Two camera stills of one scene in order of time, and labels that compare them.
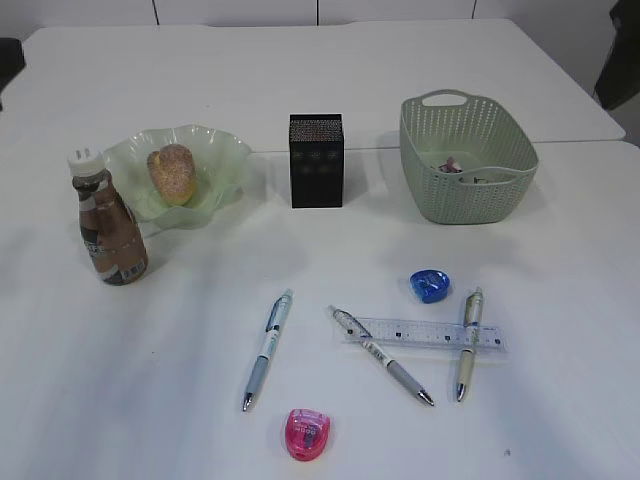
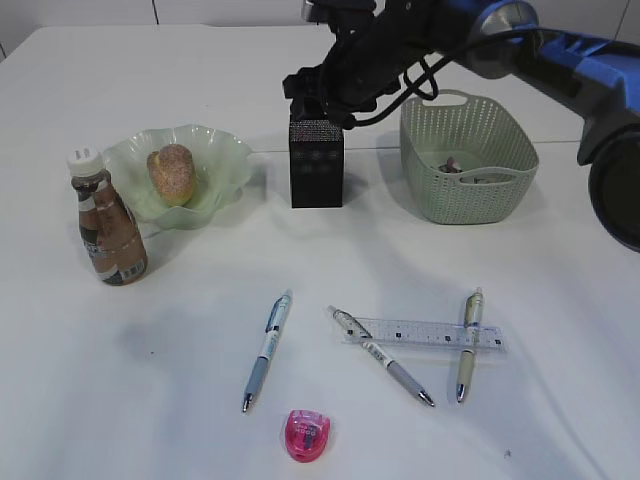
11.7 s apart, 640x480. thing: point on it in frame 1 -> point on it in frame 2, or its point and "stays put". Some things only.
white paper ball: [451, 166] stays put
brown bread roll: [174, 170] stays put
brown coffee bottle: [111, 233] stays put
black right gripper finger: [619, 77] -> [348, 121]
